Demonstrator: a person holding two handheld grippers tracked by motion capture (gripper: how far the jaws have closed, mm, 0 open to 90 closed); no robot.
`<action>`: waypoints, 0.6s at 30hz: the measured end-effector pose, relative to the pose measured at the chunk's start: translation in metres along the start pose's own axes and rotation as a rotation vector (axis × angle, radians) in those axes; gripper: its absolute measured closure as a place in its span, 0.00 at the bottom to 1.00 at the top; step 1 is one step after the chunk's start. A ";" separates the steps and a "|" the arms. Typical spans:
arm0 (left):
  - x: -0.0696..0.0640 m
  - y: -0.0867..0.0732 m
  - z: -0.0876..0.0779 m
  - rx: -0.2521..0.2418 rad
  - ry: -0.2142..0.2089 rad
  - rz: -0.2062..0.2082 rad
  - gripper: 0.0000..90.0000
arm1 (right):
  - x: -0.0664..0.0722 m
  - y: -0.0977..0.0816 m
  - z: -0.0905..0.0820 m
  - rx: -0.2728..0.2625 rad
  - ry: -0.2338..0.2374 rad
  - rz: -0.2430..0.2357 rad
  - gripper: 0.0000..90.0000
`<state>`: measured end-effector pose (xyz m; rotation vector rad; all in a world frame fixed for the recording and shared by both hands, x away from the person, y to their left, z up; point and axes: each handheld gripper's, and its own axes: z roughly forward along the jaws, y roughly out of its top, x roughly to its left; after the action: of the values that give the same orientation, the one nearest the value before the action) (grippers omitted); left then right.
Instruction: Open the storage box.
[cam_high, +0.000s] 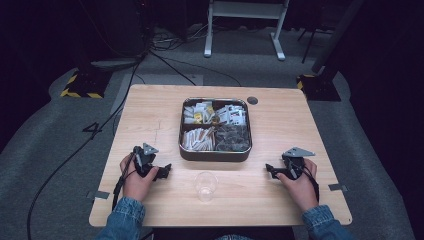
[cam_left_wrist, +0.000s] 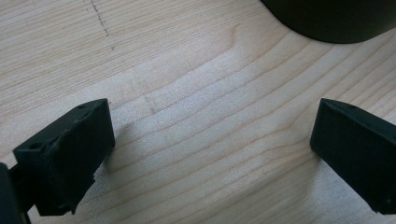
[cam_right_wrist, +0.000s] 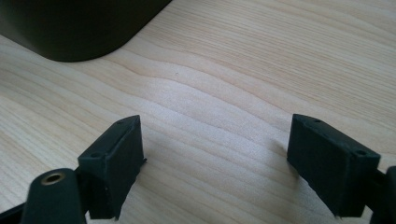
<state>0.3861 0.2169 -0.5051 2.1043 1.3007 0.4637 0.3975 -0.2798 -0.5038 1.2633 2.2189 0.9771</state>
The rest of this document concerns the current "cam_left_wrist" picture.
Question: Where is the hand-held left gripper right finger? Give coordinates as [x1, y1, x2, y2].
[309, 98, 396, 216]

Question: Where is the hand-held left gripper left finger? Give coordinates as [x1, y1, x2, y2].
[12, 98, 116, 217]

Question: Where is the dark brown divided tray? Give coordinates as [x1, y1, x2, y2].
[260, 0, 396, 45]

